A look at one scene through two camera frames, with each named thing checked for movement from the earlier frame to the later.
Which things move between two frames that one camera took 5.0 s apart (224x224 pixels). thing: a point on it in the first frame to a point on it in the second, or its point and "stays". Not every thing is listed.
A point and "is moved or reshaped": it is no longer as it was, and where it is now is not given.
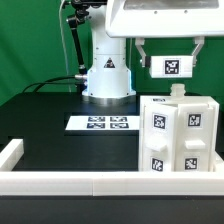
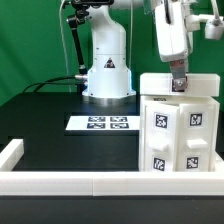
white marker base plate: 104,123 stays
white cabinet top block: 171,66 is moved or reshaped
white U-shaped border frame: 105,183 stays
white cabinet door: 159,137 stays
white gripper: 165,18 to 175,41
